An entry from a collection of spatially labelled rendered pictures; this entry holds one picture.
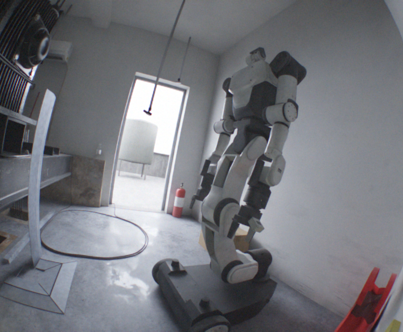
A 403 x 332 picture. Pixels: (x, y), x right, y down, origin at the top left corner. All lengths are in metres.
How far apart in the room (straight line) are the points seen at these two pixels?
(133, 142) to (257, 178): 6.41
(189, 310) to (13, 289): 0.91
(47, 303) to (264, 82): 1.50
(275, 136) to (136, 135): 6.40
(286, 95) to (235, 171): 0.39
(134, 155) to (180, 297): 6.25
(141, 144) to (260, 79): 6.25
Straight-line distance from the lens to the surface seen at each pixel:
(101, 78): 2.99
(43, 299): 1.13
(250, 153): 0.84
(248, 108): 0.90
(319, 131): 1.51
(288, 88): 0.83
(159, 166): 9.52
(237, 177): 0.85
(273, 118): 0.77
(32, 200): 1.23
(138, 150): 6.89
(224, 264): 0.98
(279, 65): 0.90
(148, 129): 7.03
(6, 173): 1.26
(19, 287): 1.21
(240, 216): 0.64
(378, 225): 1.27
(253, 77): 0.91
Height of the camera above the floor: 0.78
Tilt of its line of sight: 1 degrees up
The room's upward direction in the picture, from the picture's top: 10 degrees clockwise
